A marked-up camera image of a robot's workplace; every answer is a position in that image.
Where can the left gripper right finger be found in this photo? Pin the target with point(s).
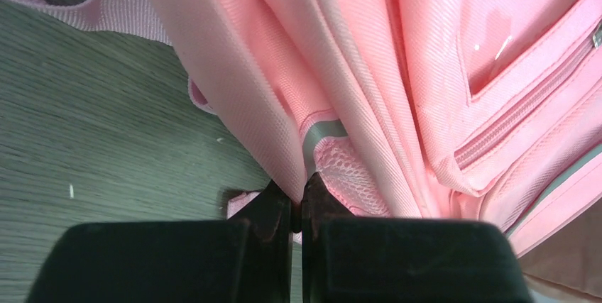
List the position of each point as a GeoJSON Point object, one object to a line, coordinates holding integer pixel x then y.
{"type": "Point", "coordinates": [349, 258]}

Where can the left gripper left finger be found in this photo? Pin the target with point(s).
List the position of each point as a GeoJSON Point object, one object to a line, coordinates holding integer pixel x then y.
{"type": "Point", "coordinates": [246, 258]}

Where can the pink student backpack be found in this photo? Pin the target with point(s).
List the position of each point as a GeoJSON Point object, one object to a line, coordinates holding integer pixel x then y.
{"type": "Point", "coordinates": [483, 110]}

